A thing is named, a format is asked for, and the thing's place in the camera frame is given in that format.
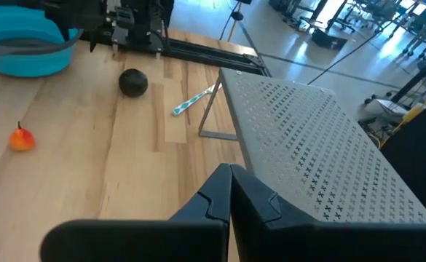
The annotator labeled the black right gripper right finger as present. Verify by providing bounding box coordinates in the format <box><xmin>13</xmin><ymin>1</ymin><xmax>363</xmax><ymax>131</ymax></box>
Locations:
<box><xmin>230</xmin><ymin>163</ymin><xmax>426</xmax><ymax>262</ymax></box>

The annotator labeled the black tripod stand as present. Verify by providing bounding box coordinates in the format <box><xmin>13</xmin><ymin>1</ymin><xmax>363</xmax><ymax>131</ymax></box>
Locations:
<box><xmin>218</xmin><ymin>0</ymin><xmax>253</xmax><ymax>43</ymax></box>

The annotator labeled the knife with teal patterned handle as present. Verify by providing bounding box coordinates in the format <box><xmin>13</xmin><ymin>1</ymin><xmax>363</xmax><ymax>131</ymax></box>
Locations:
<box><xmin>171</xmin><ymin>82</ymin><xmax>223</xmax><ymax>117</ymax></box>

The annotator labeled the dark avocado toy fruit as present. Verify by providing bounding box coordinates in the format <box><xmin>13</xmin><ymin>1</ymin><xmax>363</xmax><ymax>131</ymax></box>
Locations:
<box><xmin>118</xmin><ymin>68</ymin><xmax>149</xmax><ymax>98</ymax></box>

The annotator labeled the orange pear toy fruit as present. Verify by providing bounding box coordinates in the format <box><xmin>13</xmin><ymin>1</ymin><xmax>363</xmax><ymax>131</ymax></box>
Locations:
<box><xmin>8</xmin><ymin>121</ymin><xmax>36</xmax><ymax>152</ymax></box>

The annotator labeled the black aluminium table frame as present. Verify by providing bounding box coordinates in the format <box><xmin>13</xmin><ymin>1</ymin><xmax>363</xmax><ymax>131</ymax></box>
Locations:
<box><xmin>81</xmin><ymin>31</ymin><xmax>272</xmax><ymax>77</ymax></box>

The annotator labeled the thin black floor cable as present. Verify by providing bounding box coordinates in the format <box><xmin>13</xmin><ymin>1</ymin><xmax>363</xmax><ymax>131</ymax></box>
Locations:
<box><xmin>307</xmin><ymin>21</ymin><xmax>394</xmax><ymax>85</ymax></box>

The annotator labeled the yellow floor cable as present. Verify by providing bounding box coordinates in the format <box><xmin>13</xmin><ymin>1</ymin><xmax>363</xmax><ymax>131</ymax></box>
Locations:
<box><xmin>367</xmin><ymin>83</ymin><xmax>426</xmax><ymax>150</ymax></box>

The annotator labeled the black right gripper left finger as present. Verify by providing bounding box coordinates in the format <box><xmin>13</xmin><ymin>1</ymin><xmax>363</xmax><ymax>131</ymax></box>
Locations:
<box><xmin>39</xmin><ymin>162</ymin><xmax>232</xmax><ymax>262</ymax></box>

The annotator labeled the grey perforated metal shelf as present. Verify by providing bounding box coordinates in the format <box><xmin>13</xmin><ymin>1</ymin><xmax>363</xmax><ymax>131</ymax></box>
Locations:
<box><xmin>198</xmin><ymin>67</ymin><xmax>426</xmax><ymax>223</ymax></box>

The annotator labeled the teal bowl with grey rim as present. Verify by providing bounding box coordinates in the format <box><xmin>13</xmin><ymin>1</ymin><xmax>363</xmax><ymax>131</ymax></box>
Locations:
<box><xmin>0</xmin><ymin>6</ymin><xmax>84</xmax><ymax>78</ymax></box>

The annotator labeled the black box on floor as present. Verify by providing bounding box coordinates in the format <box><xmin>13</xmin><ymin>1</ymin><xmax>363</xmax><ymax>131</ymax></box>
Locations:
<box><xmin>311</xmin><ymin>28</ymin><xmax>348</xmax><ymax>51</ymax></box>

